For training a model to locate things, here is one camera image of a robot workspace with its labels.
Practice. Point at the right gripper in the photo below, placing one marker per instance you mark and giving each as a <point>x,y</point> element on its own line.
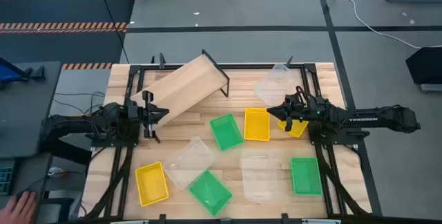
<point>300,110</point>

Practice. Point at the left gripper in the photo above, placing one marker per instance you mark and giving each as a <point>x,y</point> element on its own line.
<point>148,113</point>

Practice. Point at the yellow plastic basket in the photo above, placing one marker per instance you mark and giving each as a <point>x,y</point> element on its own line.
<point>257,125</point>
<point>297,129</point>
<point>152,184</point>

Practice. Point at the clear plastic basket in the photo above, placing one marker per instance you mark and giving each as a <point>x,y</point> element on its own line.
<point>274,85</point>
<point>188,162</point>
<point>259,177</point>

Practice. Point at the green plastic basket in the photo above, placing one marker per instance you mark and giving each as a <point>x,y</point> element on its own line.
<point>306,176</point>
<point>210,193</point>
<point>226,132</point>

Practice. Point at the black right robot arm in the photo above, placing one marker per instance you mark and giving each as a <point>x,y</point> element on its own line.
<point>380,118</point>

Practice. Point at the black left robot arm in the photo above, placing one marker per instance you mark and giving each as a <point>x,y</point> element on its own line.
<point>103,118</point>

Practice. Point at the silver drink can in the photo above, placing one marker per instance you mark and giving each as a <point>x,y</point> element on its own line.
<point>55,171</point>

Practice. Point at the black desk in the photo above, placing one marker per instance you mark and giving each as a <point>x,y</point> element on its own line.
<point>24,113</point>

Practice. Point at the black cabinet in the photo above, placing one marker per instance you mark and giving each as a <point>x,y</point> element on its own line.
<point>426,65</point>

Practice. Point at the computer monitor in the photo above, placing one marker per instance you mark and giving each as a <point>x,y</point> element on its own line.
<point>8,72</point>

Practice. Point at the backlit keyboard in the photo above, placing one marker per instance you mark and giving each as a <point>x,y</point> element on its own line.
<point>5,179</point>

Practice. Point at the person's hand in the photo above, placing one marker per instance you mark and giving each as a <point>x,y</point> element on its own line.
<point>19,209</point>

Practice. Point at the wooden shelf with black frame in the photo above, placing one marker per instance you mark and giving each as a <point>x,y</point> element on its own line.
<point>186,85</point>

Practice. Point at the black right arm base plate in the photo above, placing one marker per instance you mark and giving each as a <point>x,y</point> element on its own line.
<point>317,138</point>

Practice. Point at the black aluminium table frame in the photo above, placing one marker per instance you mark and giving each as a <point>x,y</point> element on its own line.
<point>248,66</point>

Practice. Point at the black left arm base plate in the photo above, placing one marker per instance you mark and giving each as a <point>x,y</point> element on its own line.
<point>103,141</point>

